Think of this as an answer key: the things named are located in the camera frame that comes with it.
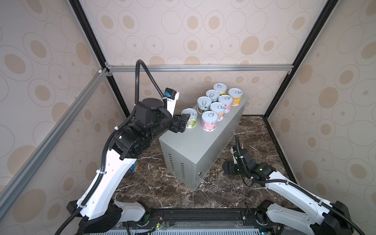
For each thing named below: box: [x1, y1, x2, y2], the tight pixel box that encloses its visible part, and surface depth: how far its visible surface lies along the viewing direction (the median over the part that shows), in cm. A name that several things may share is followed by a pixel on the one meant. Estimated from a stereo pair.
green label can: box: [181, 107, 198, 130], surface depth 67 cm
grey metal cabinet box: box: [158, 96, 249, 191], surface depth 67 cm
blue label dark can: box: [127, 158, 140, 173], surface depth 89 cm
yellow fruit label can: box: [213, 83, 228, 96], surface depth 81 cm
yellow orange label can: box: [228, 88, 243, 107], surface depth 77 cm
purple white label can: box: [200, 110, 219, 132], surface depth 66 cm
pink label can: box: [218, 94, 234, 114], surface depth 74 cm
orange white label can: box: [210, 101, 226, 122], surface depth 70 cm
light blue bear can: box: [205, 89, 221, 103], surface depth 76 cm
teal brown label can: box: [196, 95, 213, 114], surface depth 73 cm
